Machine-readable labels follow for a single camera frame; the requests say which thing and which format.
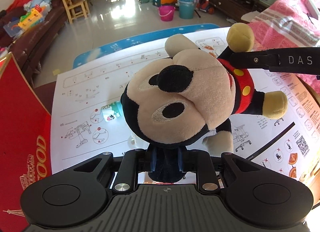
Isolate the white instruction sheet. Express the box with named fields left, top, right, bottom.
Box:
left=50, top=23, right=319, bottom=184

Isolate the teal plastic bucket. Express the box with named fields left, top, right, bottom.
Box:
left=177, top=0, right=196, bottom=20

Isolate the pink checkered cloth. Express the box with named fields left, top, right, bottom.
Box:
left=241, top=0, right=320, bottom=93

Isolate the small wooden chair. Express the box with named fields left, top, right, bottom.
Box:
left=62, top=0, right=90, bottom=24

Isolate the Mickey Mouse plush toy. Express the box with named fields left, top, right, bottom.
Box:
left=120, top=23, right=288, bottom=183

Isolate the small teal bottle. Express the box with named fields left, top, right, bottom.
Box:
left=100, top=101, right=123, bottom=122

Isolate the dark red leather sofa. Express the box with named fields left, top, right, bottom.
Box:
left=1, top=0, right=67, bottom=84

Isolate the red food gift box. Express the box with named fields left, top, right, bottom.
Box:
left=1, top=53, right=52, bottom=231

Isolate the pink plastic bucket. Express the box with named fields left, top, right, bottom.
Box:
left=158, top=5, right=175, bottom=22

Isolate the blue table mat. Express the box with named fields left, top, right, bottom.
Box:
left=73, top=23, right=219, bottom=69

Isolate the yellow toy building set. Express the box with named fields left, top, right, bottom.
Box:
left=17, top=5, right=46, bottom=31

